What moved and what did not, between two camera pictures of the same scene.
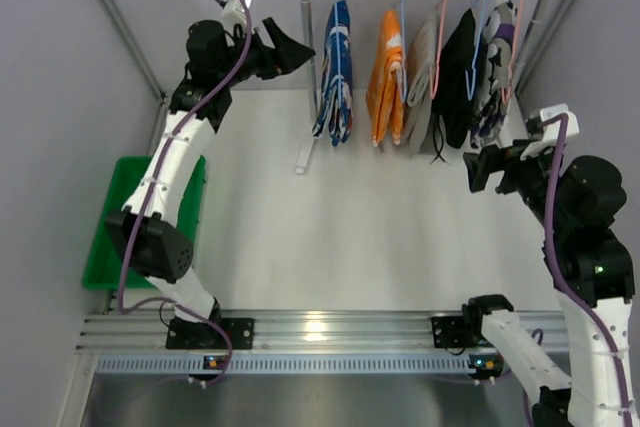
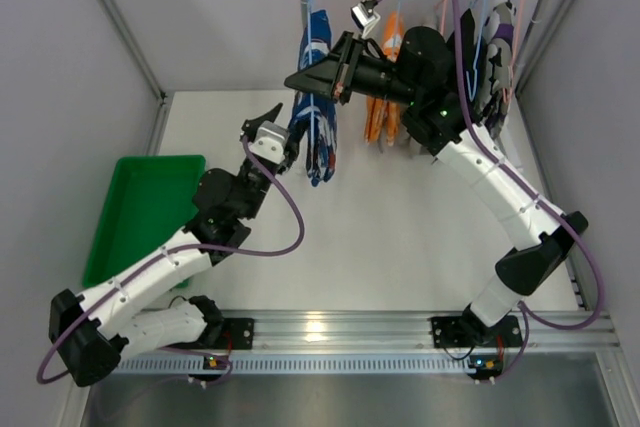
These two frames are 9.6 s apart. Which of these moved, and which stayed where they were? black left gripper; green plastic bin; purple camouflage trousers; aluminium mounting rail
Moved: black left gripper
Stayed: aluminium mounting rail; green plastic bin; purple camouflage trousers
